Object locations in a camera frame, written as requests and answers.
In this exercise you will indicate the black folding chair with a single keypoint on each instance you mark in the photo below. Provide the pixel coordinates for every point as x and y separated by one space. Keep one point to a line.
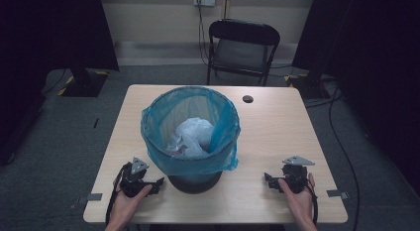
242 52

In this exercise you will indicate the person's right hand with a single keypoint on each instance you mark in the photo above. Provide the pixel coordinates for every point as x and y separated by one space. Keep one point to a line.
298 204

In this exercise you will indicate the yellow black floor tape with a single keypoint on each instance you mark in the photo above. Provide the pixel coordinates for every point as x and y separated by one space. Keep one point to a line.
65 85

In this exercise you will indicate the grey tape strip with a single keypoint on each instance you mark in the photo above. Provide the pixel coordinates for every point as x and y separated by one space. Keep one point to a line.
336 193
94 196

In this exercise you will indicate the black stand base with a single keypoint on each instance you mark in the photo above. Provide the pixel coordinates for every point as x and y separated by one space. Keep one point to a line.
86 84
310 87

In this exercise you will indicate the blue garbage bag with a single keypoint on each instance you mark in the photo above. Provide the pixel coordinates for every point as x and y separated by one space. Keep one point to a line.
228 125

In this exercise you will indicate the white crumpled plastic bag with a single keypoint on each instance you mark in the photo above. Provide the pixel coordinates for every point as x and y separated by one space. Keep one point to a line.
193 135

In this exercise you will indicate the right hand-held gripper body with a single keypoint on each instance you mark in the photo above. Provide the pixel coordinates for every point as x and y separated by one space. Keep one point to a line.
294 176

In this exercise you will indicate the small crumpled paper scrap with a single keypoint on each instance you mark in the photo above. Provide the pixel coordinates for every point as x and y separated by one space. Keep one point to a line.
178 151

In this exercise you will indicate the black trash bin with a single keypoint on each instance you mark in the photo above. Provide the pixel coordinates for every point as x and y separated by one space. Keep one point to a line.
194 184

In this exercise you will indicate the person's left hand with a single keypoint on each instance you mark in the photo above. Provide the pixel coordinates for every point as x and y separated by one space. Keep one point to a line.
127 206

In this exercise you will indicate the black curtain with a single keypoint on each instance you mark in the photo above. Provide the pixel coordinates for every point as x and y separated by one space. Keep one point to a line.
379 59
49 42

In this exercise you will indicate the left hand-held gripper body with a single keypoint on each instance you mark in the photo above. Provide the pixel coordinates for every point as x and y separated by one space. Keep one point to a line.
132 183

